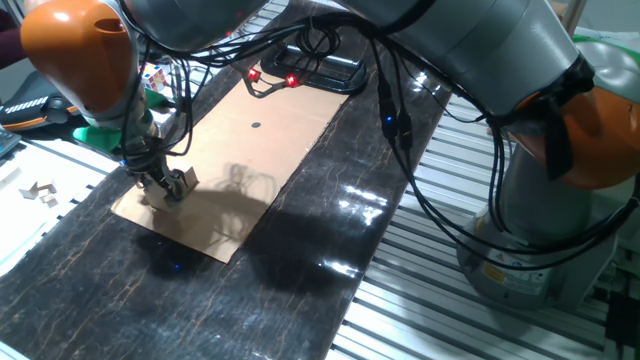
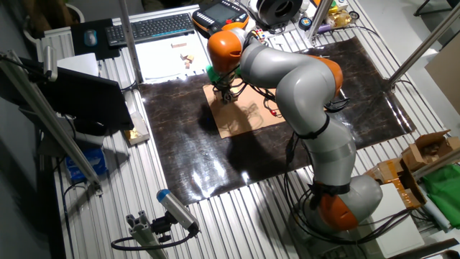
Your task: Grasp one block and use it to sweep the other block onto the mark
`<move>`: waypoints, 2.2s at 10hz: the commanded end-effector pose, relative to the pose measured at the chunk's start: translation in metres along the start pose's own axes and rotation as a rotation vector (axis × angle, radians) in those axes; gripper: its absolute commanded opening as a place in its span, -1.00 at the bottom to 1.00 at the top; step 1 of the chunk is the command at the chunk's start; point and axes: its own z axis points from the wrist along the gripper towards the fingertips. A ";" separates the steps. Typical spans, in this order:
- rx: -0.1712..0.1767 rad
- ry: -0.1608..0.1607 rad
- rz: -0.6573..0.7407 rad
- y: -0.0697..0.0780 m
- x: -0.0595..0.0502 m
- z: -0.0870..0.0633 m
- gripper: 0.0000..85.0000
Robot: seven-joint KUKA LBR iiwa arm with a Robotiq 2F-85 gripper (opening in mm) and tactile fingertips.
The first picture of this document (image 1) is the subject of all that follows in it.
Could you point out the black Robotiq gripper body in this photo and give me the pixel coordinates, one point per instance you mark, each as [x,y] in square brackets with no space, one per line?
[145,162]

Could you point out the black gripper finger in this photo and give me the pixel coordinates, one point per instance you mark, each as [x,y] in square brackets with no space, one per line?
[175,186]
[145,184]

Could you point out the light wooden cube block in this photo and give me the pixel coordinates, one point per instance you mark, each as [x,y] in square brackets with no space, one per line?
[160,197]
[190,177]

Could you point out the person forearm dark sleeve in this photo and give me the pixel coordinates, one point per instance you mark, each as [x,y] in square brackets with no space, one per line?
[10,47]

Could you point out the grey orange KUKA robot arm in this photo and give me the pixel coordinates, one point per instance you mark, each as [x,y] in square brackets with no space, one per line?
[500,50]

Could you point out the brown cardboard sheet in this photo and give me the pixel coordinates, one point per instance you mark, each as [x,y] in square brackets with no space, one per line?
[240,165]

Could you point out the Rubik's cube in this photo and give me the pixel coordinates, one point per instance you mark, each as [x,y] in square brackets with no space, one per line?
[154,77]

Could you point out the orange black teach pendant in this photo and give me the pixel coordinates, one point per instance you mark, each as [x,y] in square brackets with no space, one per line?
[30,112]

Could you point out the white paper sheet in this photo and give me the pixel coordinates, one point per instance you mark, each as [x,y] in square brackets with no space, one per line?
[20,230]

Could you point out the small wooden stick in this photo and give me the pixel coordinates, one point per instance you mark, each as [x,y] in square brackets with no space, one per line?
[10,178]

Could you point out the small black sensor board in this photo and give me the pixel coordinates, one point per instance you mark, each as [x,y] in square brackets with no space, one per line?
[254,75]
[291,80]

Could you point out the dark marble pattern mat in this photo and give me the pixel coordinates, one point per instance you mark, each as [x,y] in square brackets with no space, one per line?
[325,200]

